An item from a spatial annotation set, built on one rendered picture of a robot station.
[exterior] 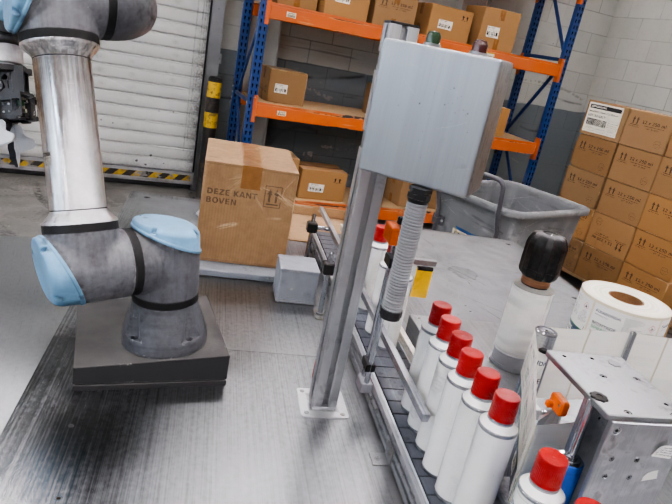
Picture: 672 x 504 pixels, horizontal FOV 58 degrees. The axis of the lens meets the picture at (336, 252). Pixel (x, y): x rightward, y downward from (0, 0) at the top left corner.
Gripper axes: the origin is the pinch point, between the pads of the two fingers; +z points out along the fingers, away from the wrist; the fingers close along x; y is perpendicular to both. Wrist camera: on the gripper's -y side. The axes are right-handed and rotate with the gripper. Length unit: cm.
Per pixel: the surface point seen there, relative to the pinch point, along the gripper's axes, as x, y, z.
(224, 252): 30, 40, 24
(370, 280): 10, 79, 32
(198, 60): 358, -53, -129
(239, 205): 26, 46, 12
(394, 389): -17, 82, 50
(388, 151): -40, 83, 9
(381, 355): -6, 80, 46
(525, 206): 271, 180, 9
